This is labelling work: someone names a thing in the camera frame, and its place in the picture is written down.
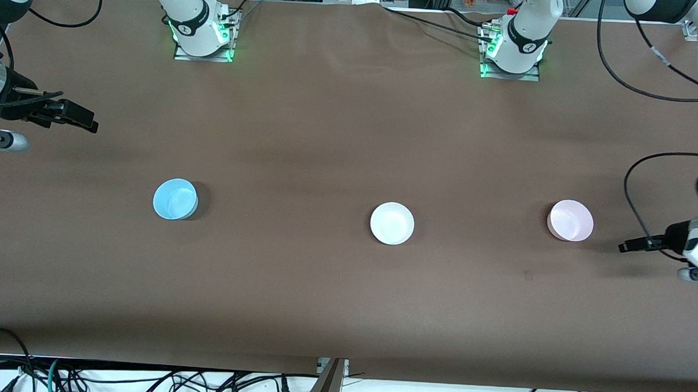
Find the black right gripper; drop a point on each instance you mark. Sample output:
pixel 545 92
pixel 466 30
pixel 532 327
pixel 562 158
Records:
pixel 20 88

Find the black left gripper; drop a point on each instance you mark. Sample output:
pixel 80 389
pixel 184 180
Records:
pixel 673 236

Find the pink plastic bowl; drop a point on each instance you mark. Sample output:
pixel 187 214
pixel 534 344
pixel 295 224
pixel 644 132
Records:
pixel 571 221

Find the light blue plastic bowl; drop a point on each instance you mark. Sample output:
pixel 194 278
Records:
pixel 174 200

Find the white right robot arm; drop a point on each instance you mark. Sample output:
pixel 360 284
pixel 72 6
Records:
pixel 187 16

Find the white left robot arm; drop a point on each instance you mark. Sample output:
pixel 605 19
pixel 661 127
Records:
pixel 529 28

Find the white plastic bowl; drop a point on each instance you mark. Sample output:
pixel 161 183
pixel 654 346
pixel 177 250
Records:
pixel 392 223

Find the brown table cover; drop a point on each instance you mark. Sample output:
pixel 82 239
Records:
pixel 328 131

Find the black power plug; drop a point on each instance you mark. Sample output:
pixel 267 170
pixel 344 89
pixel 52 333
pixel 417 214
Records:
pixel 285 391

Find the metal table leg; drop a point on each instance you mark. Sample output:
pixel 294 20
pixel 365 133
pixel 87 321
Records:
pixel 328 387

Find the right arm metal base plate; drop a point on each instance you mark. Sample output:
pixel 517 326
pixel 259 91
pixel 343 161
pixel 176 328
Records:
pixel 182 54

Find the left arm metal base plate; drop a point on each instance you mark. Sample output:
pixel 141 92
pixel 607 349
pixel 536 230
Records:
pixel 533 76

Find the aluminium frame post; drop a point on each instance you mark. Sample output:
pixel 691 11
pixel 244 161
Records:
pixel 690 29

